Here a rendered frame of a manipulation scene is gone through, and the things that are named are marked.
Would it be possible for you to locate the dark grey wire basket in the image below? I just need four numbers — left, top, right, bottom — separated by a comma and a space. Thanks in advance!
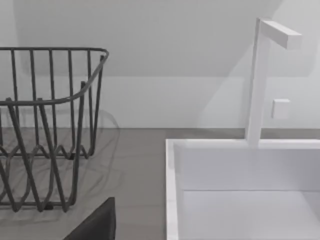
0, 46, 110, 213

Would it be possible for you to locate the white sink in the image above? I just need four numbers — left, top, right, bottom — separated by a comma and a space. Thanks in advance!
165, 138, 320, 240

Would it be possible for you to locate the small white tap knob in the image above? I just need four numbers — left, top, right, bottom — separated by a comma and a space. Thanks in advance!
271, 98, 291, 120

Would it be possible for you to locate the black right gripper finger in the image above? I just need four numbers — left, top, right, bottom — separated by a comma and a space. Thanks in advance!
62, 196, 117, 240

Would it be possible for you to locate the tall white tap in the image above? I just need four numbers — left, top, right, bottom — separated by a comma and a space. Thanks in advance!
245, 17, 303, 149

